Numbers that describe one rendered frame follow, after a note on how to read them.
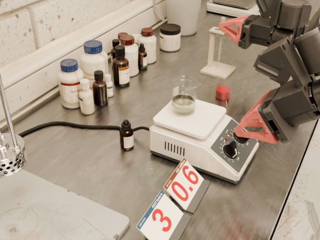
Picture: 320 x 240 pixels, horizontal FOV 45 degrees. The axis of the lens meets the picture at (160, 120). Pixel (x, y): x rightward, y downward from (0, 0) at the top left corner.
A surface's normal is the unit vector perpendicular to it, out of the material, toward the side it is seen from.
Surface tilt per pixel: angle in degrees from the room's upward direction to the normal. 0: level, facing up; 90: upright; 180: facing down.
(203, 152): 90
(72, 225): 0
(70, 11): 90
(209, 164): 90
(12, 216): 0
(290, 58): 50
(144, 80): 0
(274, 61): 90
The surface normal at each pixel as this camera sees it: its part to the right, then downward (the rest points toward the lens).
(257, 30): -0.53, 0.47
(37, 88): 0.87, 0.28
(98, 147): 0.01, -0.83
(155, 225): 0.58, -0.47
